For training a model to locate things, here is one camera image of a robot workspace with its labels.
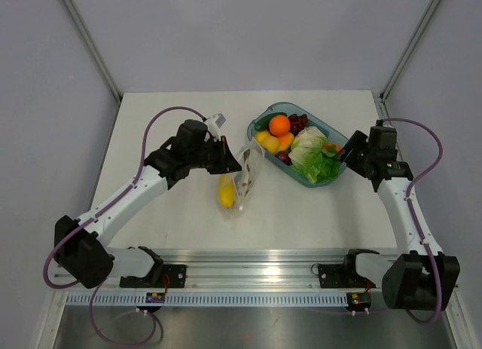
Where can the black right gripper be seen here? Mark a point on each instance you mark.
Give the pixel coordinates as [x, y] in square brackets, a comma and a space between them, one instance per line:
[356, 142]

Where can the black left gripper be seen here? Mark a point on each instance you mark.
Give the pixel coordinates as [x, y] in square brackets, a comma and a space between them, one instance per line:
[227, 161]

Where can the green white lettuce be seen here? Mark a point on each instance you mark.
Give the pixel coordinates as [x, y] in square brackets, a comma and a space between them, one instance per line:
[315, 164]

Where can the yellow bell pepper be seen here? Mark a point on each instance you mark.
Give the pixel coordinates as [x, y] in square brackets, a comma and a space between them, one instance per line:
[226, 191]

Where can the teal plastic basket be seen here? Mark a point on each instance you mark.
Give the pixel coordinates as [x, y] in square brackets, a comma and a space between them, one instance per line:
[289, 108]

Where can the clear dotted zip bag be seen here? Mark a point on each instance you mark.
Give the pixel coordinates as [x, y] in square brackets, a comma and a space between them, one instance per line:
[256, 164]

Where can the grey toy fish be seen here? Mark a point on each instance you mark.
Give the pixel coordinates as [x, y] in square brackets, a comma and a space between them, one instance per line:
[245, 182]

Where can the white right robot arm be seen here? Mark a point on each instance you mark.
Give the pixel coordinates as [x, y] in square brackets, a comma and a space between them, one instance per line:
[410, 232]

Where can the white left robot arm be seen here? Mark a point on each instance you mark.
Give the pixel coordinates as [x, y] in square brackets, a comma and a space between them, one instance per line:
[83, 244]

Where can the orange persimmon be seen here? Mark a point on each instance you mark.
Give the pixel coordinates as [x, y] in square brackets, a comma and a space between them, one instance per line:
[332, 148]

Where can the white cauliflower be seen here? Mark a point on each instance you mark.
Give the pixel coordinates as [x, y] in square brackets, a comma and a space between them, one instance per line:
[309, 137]

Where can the red grapes bunch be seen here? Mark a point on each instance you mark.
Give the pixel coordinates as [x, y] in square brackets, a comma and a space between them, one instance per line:
[297, 123]

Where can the yellow lemon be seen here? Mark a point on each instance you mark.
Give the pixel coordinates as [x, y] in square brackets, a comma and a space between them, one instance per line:
[260, 136]

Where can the green cucumber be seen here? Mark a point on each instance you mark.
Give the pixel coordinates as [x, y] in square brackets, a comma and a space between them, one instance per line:
[263, 122]

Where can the dark red plum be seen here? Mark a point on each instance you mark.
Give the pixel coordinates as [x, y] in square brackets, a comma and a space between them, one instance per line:
[283, 156]

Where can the orange fruit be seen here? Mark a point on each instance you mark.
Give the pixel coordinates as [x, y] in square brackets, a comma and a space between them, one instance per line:
[279, 125]

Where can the yellow peach fruit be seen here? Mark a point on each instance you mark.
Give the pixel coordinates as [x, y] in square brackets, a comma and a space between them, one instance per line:
[270, 144]

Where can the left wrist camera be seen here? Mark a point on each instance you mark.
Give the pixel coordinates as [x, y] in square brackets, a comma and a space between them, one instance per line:
[214, 124]

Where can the left aluminium frame post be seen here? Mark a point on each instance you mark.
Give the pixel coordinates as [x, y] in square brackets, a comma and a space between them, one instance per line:
[90, 45]

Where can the aluminium frame post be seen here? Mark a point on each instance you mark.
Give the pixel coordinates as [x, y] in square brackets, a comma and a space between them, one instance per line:
[90, 45]
[415, 39]

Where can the aluminium mounting rail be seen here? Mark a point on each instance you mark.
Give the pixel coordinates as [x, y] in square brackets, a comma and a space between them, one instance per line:
[248, 270]

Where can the white slotted cable duct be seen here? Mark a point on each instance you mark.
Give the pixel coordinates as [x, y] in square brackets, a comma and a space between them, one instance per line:
[211, 299]

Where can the right aluminium frame post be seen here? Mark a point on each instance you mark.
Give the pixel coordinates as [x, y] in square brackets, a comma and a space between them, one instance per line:
[415, 39]

